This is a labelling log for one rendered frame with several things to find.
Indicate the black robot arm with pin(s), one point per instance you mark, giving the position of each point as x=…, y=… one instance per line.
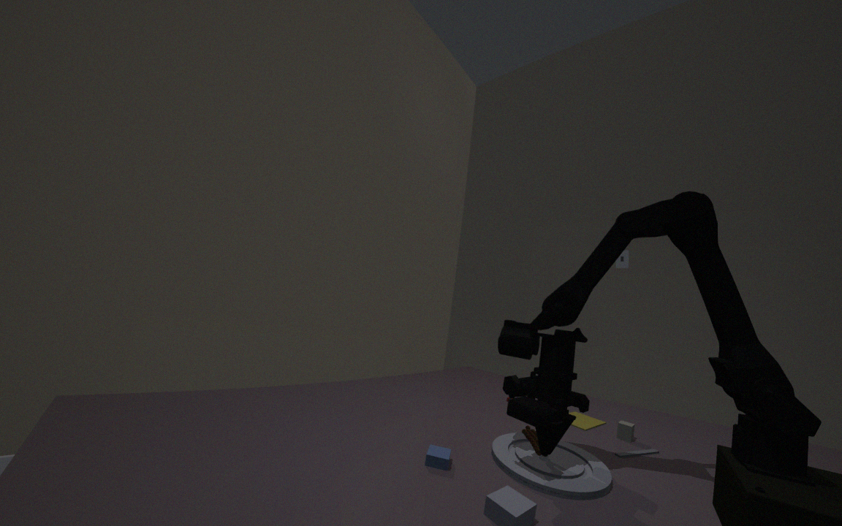
x=772, y=437

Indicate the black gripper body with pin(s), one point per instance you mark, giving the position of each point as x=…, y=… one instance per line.
x=554, y=394

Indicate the yellow flat rectangular sheet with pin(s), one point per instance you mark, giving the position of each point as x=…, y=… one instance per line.
x=584, y=422

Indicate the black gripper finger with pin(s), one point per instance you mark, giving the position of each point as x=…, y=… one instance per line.
x=547, y=436
x=567, y=419

